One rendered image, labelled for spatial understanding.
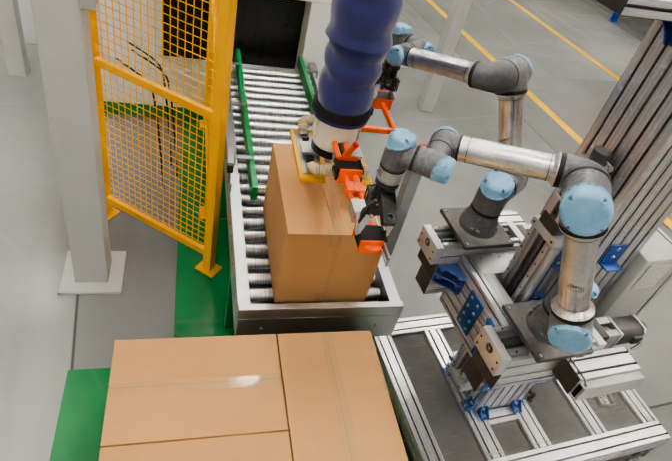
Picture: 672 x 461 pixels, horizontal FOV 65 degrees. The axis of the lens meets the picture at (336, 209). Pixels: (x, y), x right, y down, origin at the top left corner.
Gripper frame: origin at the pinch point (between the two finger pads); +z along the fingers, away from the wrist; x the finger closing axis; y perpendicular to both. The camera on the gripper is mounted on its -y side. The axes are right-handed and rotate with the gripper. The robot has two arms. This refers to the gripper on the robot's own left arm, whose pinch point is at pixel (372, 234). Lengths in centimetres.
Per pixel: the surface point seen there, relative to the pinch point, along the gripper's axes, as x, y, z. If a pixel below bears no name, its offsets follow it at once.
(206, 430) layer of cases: 45, -25, 69
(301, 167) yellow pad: 15, 50, 13
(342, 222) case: -3.1, 36.8, 28.5
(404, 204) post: -48, 80, 52
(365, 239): 3.0, -3.1, -0.9
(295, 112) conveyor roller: -6, 188, 70
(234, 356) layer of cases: 35, 4, 69
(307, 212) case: 10, 42, 29
